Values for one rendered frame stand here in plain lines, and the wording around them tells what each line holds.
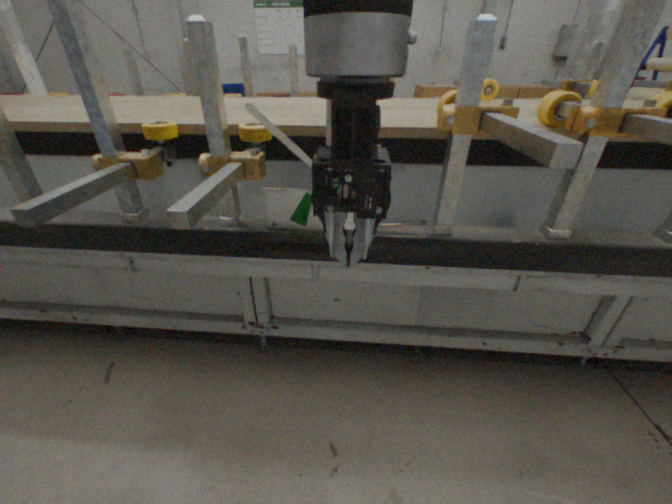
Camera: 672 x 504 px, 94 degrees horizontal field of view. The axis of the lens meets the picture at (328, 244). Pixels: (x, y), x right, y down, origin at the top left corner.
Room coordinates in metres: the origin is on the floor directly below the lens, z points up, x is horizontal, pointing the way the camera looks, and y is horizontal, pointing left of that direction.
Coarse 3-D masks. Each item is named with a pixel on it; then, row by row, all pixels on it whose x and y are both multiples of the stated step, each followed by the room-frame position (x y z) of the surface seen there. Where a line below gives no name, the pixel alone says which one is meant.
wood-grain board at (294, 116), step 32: (0, 96) 1.65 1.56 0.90; (32, 96) 1.65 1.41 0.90; (64, 96) 1.65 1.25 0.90; (128, 96) 1.65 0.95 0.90; (160, 96) 1.65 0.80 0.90; (32, 128) 0.92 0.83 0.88; (64, 128) 0.92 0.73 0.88; (128, 128) 0.90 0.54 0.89; (192, 128) 0.88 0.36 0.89; (288, 128) 0.86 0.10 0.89; (320, 128) 0.85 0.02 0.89; (384, 128) 0.84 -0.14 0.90; (416, 128) 0.83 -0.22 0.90; (544, 128) 0.81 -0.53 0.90
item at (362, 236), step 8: (360, 224) 0.33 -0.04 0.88; (368, 224) 0.31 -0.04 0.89; (360, 232) 0.33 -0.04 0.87; (368, 232) 0.33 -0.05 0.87; (352, 240) 0.33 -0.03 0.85; (360, 240) 0.33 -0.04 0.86; (368, 240) 0.33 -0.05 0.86; (352, 248) 0.33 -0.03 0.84; (360, 248) 0.33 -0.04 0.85; (352, 256) 0.33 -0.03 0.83; (360, 256) 0.33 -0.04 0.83; (352, 264) 0.33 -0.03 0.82
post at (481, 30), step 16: (480, 16) 0.64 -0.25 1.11; (480, 32) 0.64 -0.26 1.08; (480, 48) 0.64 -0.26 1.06; (464, 64) 0.66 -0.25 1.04; (480, 64) 0.64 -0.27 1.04; (464, 80) 0.64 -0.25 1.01; (480, 80) 0.64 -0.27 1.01; (464, 96) 0.64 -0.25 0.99; (480, 96) 0.64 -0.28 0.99; (448, 144) 0.66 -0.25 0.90; (464, 144) 0.64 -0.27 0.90; (448, 160) 0.64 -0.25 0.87; (464, 160) 0.64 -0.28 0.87; (448, 176) 0.64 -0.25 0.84; (448, 192) 0.64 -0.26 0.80; (448, 208) 0.64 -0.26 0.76; (448, 224) 0.64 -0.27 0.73
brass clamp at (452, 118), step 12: (444, 108) 0.64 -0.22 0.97; (456, 108) 0.63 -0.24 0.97; (468, 108) 0.63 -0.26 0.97; (480, 108) 0.63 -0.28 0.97; (492, 108) 0.63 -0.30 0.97; (504, 108) 0.63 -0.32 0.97; (516, 108) 0.62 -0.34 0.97; (444, 120) 0.64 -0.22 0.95; (456, 120) 0.63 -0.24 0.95; (468, 120) 0.63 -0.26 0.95; (480, 120) 0.63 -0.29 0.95; (456, 132) 0.63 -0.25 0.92; (468, 132) 0.63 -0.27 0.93; (480, 132) 0.63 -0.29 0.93
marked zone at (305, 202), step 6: (306, 192) 0.66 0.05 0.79; (306, 198) 0.66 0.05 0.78; (300, 204) 0.66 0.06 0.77; (306, 204) 0.66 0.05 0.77; (300, 210) 0.66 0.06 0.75; (306, 210) 0.66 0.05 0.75; (294, 216) 0.66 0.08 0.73; (300, 216) 0.66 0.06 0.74; (306, 216) 0.66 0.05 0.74; (300, 222) 0.66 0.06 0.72; (306, 222) 0.66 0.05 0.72
